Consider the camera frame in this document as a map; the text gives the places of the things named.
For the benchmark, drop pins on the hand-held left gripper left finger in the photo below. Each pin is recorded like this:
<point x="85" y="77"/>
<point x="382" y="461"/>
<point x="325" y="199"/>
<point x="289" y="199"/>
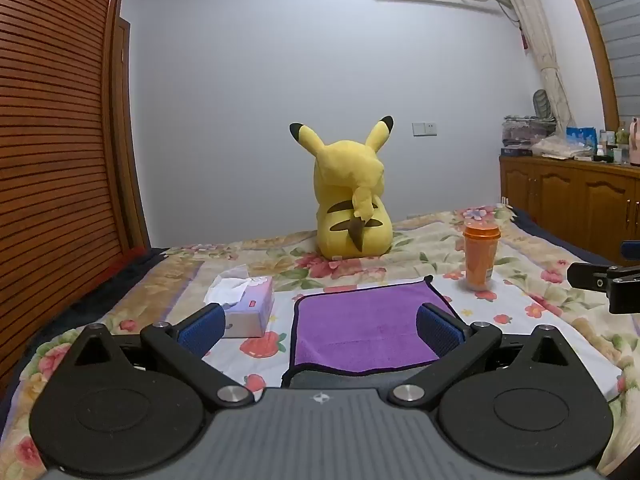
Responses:
<point x="202" y="329"/>

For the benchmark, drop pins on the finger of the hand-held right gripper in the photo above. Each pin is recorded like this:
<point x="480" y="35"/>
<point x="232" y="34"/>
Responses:
<point x="631" y="250"/>
<point x="622" y="290"/>

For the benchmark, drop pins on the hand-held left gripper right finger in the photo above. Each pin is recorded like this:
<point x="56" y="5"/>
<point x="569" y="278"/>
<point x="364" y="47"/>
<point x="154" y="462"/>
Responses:
<point x="440" y="330"/>

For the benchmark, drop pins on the purple towel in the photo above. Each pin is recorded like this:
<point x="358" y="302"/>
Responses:
<point x="360" y="320"/>

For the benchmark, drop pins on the tissue box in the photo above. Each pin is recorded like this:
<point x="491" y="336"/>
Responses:
<point x="250" y="310"/>

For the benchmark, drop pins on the orange plastic cup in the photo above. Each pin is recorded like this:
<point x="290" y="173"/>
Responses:
<point x="480" y="260"/>

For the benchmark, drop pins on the wooden cabinet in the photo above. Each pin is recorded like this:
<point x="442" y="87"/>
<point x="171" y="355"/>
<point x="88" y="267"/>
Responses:
<point x="565" y="195"/>

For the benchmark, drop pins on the floral blanket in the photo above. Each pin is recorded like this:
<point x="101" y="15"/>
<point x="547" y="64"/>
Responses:
<point x="525" y="280"/>

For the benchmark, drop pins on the small white bottle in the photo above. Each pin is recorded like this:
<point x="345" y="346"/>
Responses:
<point x="600" y="153"/>

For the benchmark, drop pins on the dark grey towel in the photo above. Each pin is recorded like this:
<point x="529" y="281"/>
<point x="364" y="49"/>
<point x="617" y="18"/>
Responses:
<point x="350" y="381"/>

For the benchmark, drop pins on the pink thermos flask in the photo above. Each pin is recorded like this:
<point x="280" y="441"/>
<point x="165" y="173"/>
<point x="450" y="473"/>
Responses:
<point x="635" y="142"/>

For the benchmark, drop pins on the green bottle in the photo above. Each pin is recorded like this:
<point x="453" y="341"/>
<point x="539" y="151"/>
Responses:
<point x="622" y="135"/>

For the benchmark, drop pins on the blue packet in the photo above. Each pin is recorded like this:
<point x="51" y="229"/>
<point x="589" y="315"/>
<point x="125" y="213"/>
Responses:
<point x="582" y="136"/>

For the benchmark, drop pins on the cream cloth bundle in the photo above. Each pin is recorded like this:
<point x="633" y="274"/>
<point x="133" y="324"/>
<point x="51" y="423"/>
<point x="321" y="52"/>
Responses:
<point x="557" y="147"/>

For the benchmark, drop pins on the stack of folded clothes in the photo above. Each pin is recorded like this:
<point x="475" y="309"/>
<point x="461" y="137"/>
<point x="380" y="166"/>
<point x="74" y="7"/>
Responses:
<point x="525" y="135"/>

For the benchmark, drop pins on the grey small fan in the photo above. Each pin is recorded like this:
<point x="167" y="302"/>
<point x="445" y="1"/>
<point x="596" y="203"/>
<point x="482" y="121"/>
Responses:
<point x="541" y="104"/>

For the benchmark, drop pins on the yellow plush toy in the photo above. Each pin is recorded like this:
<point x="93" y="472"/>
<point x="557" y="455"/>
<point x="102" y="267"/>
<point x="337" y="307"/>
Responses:
<point x="345" y="185"/>

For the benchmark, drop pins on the grey window blind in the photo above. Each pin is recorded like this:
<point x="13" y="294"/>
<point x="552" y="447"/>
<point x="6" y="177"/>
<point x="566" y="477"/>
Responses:
<point x="620" y="25"/>

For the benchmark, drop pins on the cream curtain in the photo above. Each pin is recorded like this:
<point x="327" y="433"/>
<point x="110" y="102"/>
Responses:
<point x="537" y="35"/>

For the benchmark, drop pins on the wooden louvred wardrobe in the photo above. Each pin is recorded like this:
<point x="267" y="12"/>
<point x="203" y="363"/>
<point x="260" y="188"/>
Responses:
<point x="50" y="135"/>

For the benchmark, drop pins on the white wall socket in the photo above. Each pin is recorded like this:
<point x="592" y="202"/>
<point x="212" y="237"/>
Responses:
<point x="424" y="128"/>

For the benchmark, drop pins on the wooden window frame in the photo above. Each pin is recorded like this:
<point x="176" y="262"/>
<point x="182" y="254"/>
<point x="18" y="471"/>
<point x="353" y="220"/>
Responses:
<point x="595" y="35"/>

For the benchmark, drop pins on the red wall ornament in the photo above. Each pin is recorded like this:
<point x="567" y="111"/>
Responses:
<point x="524" y="37"/>

